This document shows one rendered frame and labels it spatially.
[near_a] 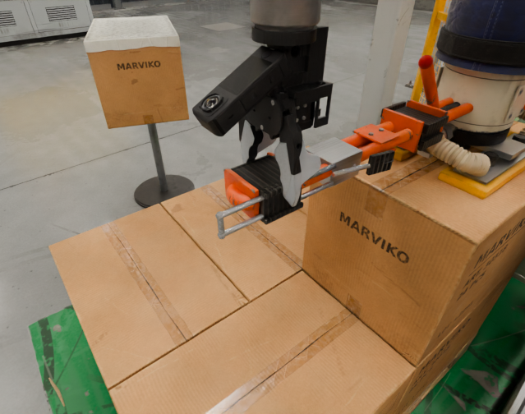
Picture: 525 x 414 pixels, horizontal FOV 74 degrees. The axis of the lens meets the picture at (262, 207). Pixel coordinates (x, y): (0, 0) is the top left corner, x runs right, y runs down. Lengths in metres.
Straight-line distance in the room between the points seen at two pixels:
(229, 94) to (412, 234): 0.50
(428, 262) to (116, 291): 0.83
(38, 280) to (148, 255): 1.00
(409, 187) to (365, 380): 0.45
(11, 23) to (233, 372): 7.18
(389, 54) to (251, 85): 2.01
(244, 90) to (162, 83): 1.47
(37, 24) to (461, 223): 7.44
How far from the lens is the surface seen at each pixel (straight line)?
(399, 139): 0.66
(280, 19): 0.39
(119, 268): 1.19
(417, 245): 0.76
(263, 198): 0.44
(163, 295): 1.07
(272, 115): 0.42
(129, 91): 1.85
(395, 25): 2.34
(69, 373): 1.70
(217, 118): 0.37
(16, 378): 1.79
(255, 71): 0.40
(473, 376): 1.72
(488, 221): 0.76
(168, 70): 1.83
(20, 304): 2.04
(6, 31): 7.64
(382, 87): 2.42
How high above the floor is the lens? 1.35
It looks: 37 degrees down
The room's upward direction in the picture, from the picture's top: straight up
